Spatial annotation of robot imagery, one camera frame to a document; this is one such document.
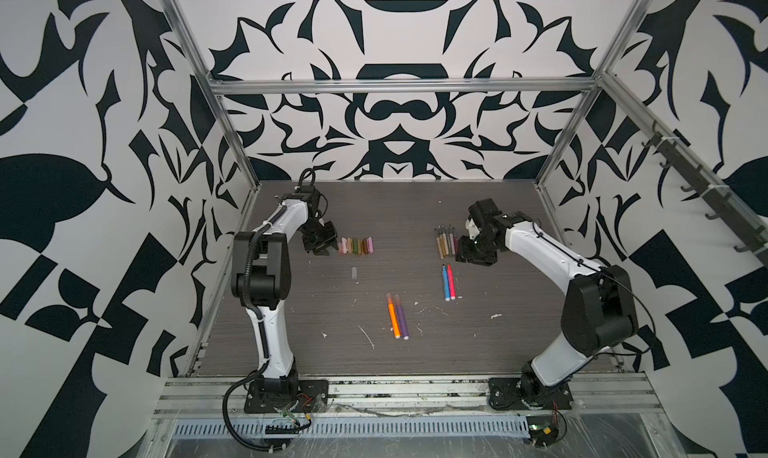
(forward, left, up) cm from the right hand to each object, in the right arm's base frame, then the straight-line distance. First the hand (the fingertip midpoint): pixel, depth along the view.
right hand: (464, 255), depth 89 cm
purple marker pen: (-15, +18, -9) cm, 25 cm away
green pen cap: (+10, +33, -9) cm, 36 cm away
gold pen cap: (+8, +32, -8) cm, 34 cm away
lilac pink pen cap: (+10, +28, -9) cm, 31 cm away
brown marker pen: (+10, +4, -9) cm, 14 cm away
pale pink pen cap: (+10, +37, -8) cm, 39 cm away
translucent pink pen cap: (+7, +38, -7) cm, 39 cm away
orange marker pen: (-14, +21, -9) cm, 27 cm away
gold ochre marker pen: (+15, +5, -9) cm, 19 cm away
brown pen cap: (+9, +30, -8) cm, 33 cm away
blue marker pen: (-4, +5, -9) cm, 11 cm away
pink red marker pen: (-4, +3, -9) cm, 11 cm away
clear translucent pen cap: (-1, +33, -8) cm, 34 cm away
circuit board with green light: (-41, -14, -11) cm, 44 cm away
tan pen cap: (+10, +35, -8) cm, 37 cm away
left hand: (+7, +39, -3) cm, 40 cm away
